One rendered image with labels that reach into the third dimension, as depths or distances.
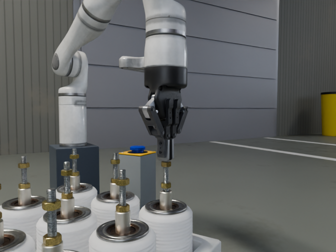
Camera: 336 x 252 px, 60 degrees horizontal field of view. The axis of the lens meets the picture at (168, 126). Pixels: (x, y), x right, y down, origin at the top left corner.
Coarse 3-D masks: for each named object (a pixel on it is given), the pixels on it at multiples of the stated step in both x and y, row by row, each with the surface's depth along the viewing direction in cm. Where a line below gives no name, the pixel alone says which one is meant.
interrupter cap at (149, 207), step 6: (150, 204) 53; (156, 204) 53; (174, 204) 53; (180, 204) 53; (150, 210) 49; (156, 210) 50; (162, 210) 50; (168, 210) 50; (174, 210) 50; (180, 210) 49
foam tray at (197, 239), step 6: (192, 234) 57; (192, 240) 55; (198, 240) 55; (204, 240) 55; (210, 240) 55; (216, 240) 55; (192, 246) 55; (198, 246) 53; (204, 246) 52; (210, 246) 52; (216, 246) 53
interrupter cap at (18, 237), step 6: (6, 234) 40; (12, 234) 40; (18, 234) 40; (24, 234) 40; (6, 240) 39; (12, 240) 38; (18, 240) 38; (24, 240) 39; (0, 246) 37; (6, 246) 37; (12, 246) 36; (18, 246) 37
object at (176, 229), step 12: (144, 216) 49; (156, 216) 48; (168, 216) 48; (180, 216) 48; (156, 228) 48; (168, 228) 48; (180, 228) 48; (156, 240) 48; (168, 240) 48; (180, 240) 48
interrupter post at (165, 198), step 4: (160, 192) 51; (164, 192) 51; (168, 192) 51; (160, 196) 51; (164, 196) 51; (168, 196) 51; (160, 200) 51; (164, 200) 51; (168, 200) 51; (160, 204) 51; (164, 204) 51; (168, 204) 51; (164, 208) 51; (168, 208) 51
